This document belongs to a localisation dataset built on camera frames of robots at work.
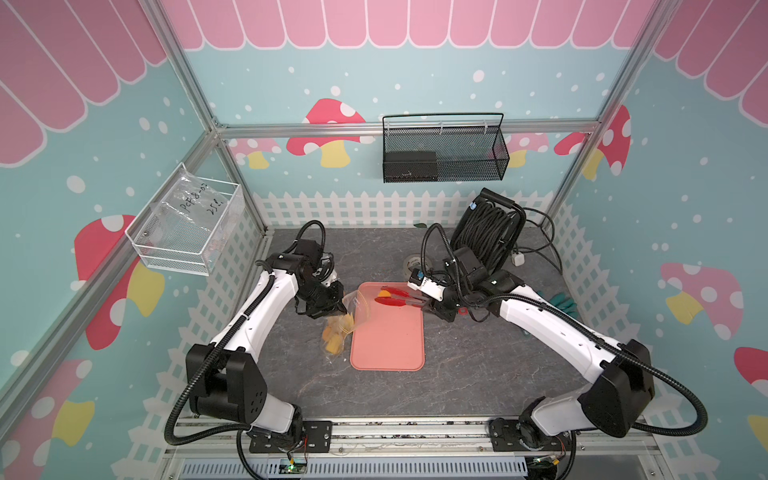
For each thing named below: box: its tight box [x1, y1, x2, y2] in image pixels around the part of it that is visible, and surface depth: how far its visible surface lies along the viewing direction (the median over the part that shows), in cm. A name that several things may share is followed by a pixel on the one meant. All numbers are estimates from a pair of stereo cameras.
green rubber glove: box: [537, 290, 578, 319], surface depth 99 cm
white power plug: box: [511, 252, 525, 267], surface depth 109 cm
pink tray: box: [350, 282, 426, 371], surface depth 90 cm
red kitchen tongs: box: [374, 286, 428, 307], surface depth 83 cm
